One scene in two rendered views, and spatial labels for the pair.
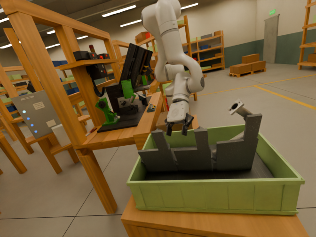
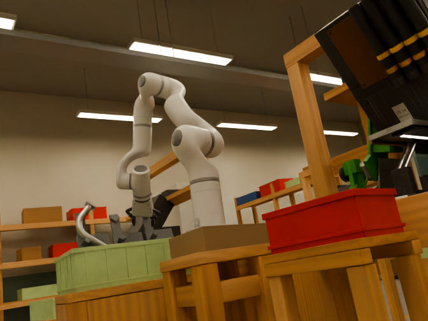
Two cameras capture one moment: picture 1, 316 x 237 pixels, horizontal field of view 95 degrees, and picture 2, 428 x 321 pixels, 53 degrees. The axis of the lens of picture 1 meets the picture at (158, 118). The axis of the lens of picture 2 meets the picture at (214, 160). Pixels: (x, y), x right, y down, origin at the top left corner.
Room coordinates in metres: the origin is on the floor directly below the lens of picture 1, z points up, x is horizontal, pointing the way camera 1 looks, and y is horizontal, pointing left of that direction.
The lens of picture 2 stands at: (2.34, -1.34, 0.78)
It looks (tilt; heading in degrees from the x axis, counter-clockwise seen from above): 15 degrees up; 133
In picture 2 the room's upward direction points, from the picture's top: 9 degrees counter-clockwise
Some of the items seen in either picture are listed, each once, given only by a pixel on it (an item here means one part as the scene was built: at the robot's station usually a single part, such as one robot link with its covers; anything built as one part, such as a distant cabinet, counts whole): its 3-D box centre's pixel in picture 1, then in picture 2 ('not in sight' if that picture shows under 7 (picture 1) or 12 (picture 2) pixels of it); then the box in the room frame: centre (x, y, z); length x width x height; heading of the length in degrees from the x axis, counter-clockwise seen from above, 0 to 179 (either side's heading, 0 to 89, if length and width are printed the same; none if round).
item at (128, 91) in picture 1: (128, 88); (385, 135); (1.74, 0.26, 1.17); 0.13 x 0.12 x 0.20; 170
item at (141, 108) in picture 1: (131, 109); not in sight; (1.82, 0.31, 0.89); 1.10 x 0.42 x 0.02; 170
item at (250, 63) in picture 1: (246, 65); not in sight; (6.53, -4.39, 0.37); 1.20 x 0.80 x 0.74; 87
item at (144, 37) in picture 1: (161, 66); not in sight; (5.21, -0.53, 1.19); 2.30 x 0.55 x 2.39; 30
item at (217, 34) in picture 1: (197, 56); not in sight; (9.83, -3.33, 1.12); 3.16 x 0.54 x 2.24; 79
